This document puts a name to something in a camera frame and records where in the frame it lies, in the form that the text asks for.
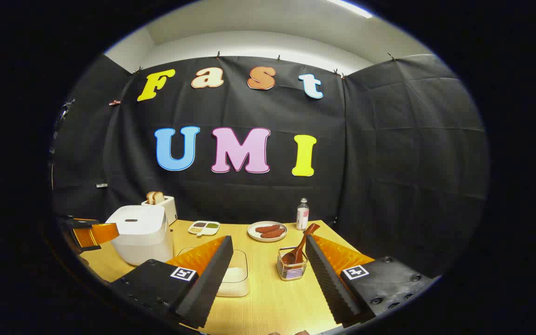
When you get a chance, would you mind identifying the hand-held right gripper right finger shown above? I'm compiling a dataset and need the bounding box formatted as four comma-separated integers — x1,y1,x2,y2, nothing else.
305,234,436,327

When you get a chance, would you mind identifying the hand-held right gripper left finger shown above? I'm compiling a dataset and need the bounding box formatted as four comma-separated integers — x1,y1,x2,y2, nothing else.
110,235,234,329

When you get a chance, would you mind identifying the metal wire chopstick holder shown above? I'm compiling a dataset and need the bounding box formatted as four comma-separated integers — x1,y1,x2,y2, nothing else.
276,247,308,281

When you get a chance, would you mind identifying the white rice cooker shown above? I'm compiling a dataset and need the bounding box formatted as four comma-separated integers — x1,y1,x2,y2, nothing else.
105,205,174,266

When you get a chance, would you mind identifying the brown wooden spoon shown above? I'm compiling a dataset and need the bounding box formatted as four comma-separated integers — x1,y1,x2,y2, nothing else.
281,223,321,265

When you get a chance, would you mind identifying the clear glass container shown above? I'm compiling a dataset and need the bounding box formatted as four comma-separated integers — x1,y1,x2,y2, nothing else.
175,247,250,297

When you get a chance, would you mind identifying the white divided seasoning dish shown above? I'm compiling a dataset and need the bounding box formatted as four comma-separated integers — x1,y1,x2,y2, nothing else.
188,221,221,237

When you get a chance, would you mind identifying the white round plate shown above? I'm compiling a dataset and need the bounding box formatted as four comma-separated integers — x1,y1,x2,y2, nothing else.
247,221,288,243

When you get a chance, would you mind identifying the white toaster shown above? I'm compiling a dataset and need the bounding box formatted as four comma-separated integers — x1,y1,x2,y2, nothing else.
141,195,178,226

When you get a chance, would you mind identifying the small clear bottle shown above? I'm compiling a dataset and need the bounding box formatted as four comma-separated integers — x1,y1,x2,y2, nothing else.
296,198,310,231

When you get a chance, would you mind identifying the black backdrop cloth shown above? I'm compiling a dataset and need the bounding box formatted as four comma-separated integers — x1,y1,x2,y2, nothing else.
50,54,489,280

